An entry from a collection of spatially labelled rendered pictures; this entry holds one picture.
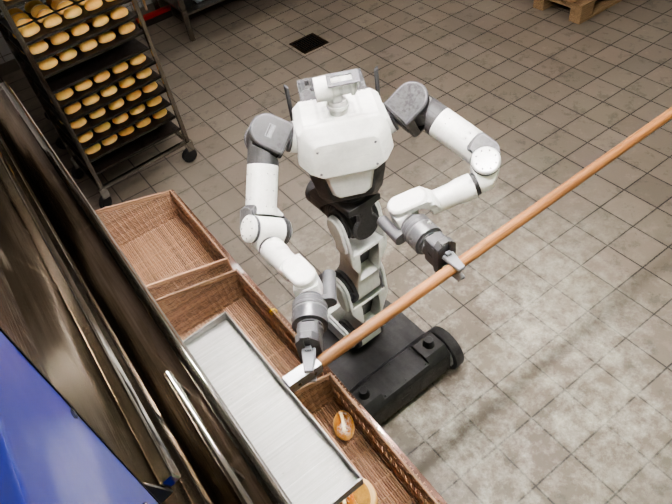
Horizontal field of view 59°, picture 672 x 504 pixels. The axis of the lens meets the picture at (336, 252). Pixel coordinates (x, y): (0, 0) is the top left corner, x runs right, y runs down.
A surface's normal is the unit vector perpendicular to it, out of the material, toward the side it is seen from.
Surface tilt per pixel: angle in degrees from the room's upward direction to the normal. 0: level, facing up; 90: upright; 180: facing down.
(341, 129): 45
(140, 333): 10
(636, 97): 0
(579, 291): 0
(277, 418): 0
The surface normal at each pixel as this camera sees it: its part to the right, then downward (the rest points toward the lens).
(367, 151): 0.15, 0.71
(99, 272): -0.27, -0.58
